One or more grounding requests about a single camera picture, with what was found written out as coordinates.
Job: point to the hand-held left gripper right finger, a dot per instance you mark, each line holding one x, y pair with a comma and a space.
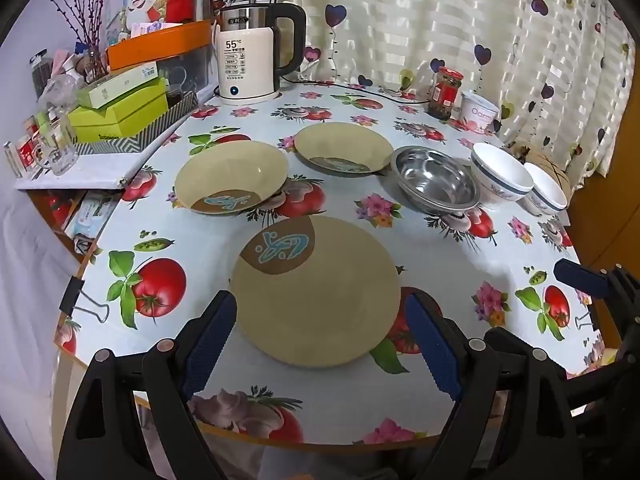
430, 345

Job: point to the beige plate with blue print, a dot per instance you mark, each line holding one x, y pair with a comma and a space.
225, 170
340, 142
320, 305

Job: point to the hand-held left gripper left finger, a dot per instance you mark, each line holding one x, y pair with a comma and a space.
210, 345

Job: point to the crumpled clear plastic bottle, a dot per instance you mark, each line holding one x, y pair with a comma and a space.
60, 92

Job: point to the blue and white box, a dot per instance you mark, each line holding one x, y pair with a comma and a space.
92, 220

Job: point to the wooden cabinet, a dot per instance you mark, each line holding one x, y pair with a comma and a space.
600, 230

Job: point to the stainless steel bowl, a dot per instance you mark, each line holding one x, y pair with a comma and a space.
435, 180

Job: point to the white yogurt cup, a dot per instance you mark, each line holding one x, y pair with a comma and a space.
477, 112

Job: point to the glass jar with red lid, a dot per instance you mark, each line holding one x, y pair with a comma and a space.
444, 92

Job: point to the vegetable print tablecloth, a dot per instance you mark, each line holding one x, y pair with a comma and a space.
210, 250

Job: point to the white electric kettle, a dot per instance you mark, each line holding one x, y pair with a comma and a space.
245, 60

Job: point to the black and white striped box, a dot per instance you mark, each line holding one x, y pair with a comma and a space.
150, 132

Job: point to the small red label bottle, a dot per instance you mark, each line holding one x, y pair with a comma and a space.
29, 155

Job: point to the black binder clip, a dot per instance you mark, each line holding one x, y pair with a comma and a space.
72, 295

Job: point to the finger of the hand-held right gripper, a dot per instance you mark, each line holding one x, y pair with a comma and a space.
580, 275

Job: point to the clear box with orange lid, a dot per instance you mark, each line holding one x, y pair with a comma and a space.
160, 42

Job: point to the dark glass jar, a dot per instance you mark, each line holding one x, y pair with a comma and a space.
40, 75

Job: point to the dried purple branches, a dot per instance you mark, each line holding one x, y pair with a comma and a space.
92, 35

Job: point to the burlap pouch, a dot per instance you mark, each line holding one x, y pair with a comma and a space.
552, 162

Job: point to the flat white and green box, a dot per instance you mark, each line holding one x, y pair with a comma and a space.
115, 85

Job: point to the cream curtain with hearts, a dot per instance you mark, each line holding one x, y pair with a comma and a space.
425, 20

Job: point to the lime green box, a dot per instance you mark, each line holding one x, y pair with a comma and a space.
120, 117

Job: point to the cartoon print snack bag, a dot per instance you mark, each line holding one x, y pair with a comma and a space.
140, 0

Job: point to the white shelf board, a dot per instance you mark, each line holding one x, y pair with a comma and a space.
95, 170

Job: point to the white bowl with blue stripe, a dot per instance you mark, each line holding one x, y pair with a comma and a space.
500, 166
547, 187

